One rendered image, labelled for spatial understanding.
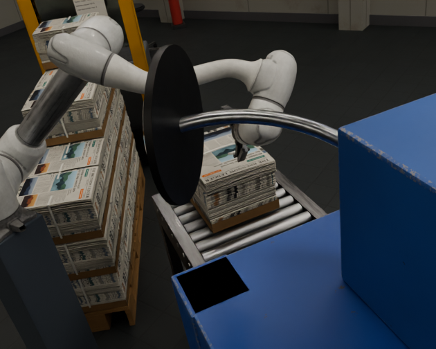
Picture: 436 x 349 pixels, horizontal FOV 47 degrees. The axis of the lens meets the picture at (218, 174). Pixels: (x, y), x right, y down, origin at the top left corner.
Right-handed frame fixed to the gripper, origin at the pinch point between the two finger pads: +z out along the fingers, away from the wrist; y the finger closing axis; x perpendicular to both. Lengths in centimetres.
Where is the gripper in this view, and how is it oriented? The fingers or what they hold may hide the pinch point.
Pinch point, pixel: (226, 134)
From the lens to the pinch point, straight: 179.5
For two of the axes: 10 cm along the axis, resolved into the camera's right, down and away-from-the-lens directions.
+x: 9.1, -3.2, 2.6
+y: 3.0, 9.5, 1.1
